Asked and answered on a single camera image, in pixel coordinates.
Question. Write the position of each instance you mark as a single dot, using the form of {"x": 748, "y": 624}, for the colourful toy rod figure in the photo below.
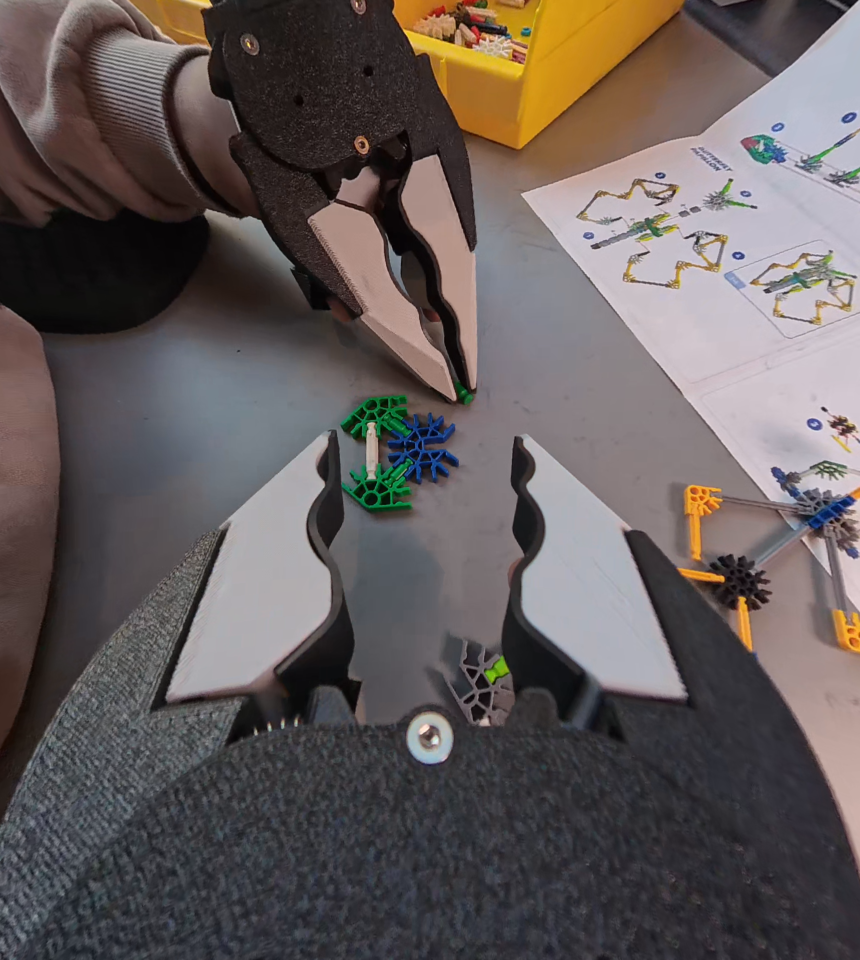
{"x": 737, "y": 581}

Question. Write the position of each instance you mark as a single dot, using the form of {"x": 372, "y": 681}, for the short green toy rod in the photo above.
{"x": 463, "y": 394}

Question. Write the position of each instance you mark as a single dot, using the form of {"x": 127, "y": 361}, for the pile of toy pieces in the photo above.
{"x": 475, "y": 34}

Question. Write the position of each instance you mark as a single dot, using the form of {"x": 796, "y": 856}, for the white instruction sheet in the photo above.
{"x": 775, "y": 360}

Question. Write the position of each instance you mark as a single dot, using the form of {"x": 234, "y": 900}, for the person's right hand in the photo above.
{"x": 513, "y": 576}

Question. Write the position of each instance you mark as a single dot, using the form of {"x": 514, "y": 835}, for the person's left hand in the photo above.
{"x": 340, "y": 311}

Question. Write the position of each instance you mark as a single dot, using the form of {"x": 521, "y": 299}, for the white toy rod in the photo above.
{"x": 372, "y": 450}

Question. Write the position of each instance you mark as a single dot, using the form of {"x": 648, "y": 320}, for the yellow plastic bin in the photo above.
{"x": 550, "y": 90}
{"x": 174, "y": 15}

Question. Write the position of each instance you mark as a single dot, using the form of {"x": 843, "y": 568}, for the blue snowflake toy connector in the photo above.
{"x": 422, "y": 448}

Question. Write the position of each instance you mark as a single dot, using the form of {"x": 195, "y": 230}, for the grey desk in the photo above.
{"x": 587, "y": 337}

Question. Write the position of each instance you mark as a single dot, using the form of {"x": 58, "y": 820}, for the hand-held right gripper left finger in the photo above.
{"x": 265, "y": 600}

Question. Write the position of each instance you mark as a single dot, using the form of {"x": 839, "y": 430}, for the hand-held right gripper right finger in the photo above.
{"x": 602, "y": 600}

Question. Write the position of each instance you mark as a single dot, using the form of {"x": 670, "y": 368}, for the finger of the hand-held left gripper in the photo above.
{"x": 448, "y": 247}
{"x": 370, "y": 285}

